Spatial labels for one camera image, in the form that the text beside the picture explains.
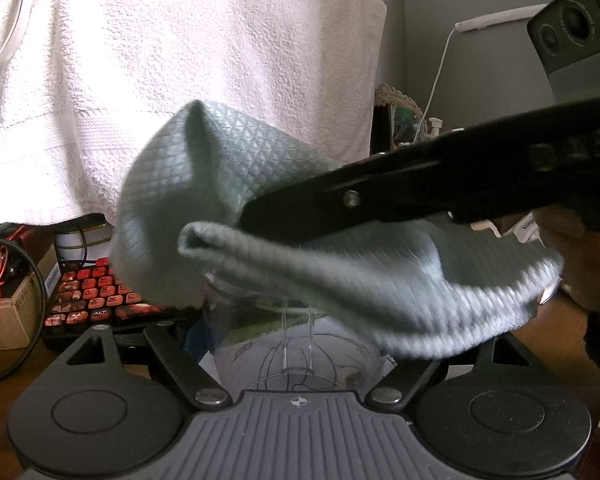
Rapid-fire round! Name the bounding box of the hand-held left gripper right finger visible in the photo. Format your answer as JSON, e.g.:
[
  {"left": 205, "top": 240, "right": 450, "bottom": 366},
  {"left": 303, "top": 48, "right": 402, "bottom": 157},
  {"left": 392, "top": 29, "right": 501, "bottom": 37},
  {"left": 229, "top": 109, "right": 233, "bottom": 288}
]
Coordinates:
[{"left": 365, "top": 332, "right": 531, "bottom": 411}]

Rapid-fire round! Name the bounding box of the black keyboard with red keys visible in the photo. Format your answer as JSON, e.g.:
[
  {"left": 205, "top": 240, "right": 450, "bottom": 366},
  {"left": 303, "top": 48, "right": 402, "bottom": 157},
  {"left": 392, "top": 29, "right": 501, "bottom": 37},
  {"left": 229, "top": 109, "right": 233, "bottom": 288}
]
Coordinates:
[{"left": 42, "top": 255, "right": 201, "bottom": 351}]

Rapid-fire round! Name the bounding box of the dark grey speaker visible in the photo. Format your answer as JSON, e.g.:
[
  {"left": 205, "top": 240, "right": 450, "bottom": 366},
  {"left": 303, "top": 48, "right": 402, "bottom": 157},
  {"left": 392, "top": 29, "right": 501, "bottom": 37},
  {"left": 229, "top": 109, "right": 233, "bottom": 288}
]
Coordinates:
[{"left": 526, "top": 0, "right": 600, "bottom": 98}]

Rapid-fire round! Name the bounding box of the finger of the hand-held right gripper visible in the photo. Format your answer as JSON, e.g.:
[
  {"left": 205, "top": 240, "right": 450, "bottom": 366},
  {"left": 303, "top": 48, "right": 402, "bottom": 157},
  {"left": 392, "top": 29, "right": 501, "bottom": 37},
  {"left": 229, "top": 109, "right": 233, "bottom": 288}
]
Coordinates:
[{"left": 239, "top": 130, "right": 463, "bottom": 245}]

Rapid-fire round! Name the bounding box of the white terry towel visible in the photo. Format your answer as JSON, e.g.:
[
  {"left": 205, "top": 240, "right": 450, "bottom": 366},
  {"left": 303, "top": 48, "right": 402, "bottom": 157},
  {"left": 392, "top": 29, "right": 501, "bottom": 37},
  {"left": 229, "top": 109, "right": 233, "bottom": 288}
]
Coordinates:
[{"left": 0, "top": 0, "right": 387, "bottom": 226}]

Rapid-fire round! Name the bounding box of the person's right hand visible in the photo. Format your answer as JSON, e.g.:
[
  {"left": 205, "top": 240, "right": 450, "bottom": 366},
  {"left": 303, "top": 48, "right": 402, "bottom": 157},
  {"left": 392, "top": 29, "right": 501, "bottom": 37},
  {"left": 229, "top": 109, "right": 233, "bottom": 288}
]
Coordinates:
[{"left": 539, "top": 205, "right": 600, "bottom": 313}]

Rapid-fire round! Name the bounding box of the black cable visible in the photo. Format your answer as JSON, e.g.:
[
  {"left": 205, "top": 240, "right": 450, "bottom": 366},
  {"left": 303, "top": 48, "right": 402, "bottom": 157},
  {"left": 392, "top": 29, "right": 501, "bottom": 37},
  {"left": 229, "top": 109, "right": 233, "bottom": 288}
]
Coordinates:
[{"left": 0, "top": 222, "right": 51, "bottom": 386}]

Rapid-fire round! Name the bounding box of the white cable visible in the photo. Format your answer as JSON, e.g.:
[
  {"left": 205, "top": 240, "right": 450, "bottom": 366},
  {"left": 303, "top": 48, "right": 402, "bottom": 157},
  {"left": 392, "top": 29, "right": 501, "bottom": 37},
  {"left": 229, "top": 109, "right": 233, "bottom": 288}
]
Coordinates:
[{"left": 422, "top": 27, "right": 456, "bottom": 126}]

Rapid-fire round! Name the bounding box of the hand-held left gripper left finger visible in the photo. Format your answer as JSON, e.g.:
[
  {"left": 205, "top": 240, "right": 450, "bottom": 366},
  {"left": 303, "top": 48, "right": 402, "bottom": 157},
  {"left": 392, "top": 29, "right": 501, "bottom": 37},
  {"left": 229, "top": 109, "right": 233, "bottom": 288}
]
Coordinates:
[{"left": 65, "top": 320, "right": 233, "bottom": 411}]

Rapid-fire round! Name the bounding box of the white lamp bar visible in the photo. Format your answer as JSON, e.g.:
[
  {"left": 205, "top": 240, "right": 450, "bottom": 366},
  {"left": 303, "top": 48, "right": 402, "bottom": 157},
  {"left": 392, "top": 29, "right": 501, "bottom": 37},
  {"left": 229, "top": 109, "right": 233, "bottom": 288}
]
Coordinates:
[{"left": 455, "top": 2, "right": 548, "bottom": 33}]

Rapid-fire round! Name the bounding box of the clear plastic container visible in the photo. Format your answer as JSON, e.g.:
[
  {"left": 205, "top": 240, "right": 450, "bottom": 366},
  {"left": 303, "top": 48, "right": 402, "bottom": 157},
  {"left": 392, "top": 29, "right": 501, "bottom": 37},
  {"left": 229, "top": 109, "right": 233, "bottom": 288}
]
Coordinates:
[{"left": 200, "top": 275, "right": 396, "bottom": 396}]

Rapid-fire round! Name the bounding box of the grey-blue microfiber cloth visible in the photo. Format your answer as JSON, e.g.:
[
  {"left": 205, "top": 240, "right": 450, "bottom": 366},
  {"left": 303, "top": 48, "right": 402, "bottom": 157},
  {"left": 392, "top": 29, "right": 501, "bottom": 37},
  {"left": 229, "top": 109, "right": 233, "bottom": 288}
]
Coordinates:
[{"left": 111, "top": 100, "right": 566, "bottom": 361}]

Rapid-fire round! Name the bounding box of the cardboard box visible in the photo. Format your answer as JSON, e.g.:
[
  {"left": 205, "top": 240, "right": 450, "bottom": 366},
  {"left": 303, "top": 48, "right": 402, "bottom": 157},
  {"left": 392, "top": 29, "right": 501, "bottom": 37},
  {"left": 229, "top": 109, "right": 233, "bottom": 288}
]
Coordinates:
[{"left": 0, "top": 245, "right": 61, "bottom": 351}]

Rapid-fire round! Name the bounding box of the white can with gold bands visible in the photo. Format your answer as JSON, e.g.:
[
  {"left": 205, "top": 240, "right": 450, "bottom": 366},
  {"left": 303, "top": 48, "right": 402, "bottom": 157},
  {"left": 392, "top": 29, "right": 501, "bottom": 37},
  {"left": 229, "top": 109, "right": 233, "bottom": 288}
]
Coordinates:
[{"left": 55, "top": 214, "right": 113, "bottom": 262}]

